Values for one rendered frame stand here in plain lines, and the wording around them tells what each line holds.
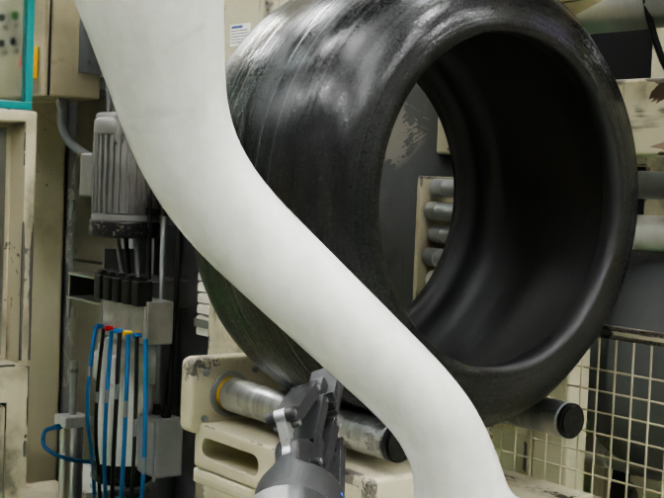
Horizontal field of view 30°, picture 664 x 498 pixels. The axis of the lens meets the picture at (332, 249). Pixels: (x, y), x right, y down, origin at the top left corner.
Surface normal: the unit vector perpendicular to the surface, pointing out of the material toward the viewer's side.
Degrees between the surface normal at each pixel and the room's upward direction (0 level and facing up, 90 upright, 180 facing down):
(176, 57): 108
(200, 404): 90
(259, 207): 68
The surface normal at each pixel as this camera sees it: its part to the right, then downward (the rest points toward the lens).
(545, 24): 0.64, -0.11
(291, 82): -0.70, -0.43
